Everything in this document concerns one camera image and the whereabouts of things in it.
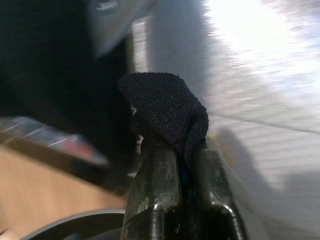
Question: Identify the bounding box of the flat glossy colourful box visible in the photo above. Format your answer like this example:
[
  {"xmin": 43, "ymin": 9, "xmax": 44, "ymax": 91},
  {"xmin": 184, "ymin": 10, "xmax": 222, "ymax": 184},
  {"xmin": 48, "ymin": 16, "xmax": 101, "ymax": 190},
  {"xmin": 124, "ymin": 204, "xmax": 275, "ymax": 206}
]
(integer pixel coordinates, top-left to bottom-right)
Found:
[{"xmin": 0, "ymin": 116, "xmax": 111, "ymax": 171}]

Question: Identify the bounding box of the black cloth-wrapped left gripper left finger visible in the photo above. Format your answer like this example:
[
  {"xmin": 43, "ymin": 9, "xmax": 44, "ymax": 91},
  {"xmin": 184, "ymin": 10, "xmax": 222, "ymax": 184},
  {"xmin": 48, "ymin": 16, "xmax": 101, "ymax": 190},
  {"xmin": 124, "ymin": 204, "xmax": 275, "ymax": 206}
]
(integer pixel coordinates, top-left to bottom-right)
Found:
[{"xmin": 116, "ymin": 71, "xmax": 201, "ymax": 240}]

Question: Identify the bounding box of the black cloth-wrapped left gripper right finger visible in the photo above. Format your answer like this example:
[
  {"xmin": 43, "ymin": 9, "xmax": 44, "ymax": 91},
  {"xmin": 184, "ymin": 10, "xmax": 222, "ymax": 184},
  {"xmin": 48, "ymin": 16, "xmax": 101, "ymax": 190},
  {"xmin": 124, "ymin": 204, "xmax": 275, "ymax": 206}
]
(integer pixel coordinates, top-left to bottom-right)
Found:
[{"xmin": 183, "ymin": 99, "xmax": 249, "ymax": 240}]

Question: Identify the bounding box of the brown wooden table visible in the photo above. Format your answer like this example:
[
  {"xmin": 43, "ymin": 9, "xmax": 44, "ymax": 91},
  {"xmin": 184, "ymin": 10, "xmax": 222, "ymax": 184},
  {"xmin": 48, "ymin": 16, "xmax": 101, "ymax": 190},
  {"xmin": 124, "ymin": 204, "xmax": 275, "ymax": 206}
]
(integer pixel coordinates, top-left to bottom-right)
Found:
[{"xmin": 0, "ymin": 131, "xmax": 129, "ymax": 237}]

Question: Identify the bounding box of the dark grey round rim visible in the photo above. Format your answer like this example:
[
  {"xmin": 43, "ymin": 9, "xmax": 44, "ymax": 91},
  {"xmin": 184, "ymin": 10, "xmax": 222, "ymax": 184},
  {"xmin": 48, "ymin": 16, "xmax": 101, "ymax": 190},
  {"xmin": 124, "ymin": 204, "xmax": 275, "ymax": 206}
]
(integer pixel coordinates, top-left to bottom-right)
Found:
[{"xmin": 21, "ymin": 209, "xmax": 126, "ymax": 240}]

